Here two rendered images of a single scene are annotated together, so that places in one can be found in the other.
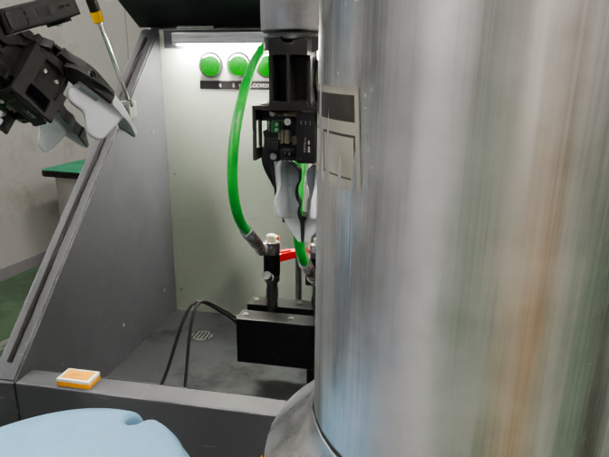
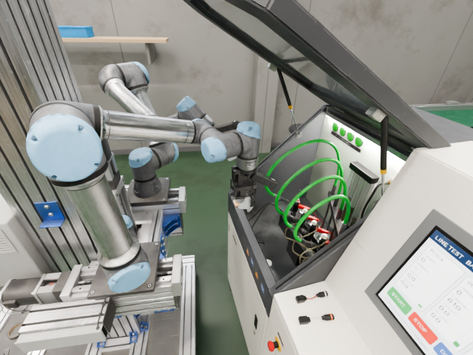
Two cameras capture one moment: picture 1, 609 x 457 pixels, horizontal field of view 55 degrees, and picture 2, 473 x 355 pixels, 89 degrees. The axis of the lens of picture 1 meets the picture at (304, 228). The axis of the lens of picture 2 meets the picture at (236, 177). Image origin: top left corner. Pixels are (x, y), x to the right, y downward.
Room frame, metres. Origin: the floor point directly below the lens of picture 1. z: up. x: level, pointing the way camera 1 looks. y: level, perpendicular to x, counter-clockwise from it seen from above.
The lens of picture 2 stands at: (0.23, -0.61, 1.85)
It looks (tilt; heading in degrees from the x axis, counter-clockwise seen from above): 34 degrees down; 61
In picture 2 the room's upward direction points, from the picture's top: 2 degrees clockwise
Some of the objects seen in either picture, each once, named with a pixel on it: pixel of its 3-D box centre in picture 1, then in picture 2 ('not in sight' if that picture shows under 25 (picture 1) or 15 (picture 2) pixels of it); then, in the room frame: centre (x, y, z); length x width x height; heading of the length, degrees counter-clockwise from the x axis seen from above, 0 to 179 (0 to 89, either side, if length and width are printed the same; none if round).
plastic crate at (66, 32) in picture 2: not in sight; (74, 32); (0.11, 2.84, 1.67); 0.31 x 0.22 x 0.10; 160
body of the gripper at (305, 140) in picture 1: (298, 101); (244, 180); (0.60, 0.01, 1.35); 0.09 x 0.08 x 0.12; 168
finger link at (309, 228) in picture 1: (314, 205); (245, 205); (0.60, -0.01, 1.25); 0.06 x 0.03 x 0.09; 168
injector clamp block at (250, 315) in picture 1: (341, 354); (301, 246); (0.91, -0.06, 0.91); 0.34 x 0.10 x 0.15; 78
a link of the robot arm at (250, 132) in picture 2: not in sight; (247, 140); (0.60, 0.00, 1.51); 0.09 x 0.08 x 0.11; 6
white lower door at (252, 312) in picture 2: not in sight; (242, 289); (0.68, 0.11, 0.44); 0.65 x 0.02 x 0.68; 78
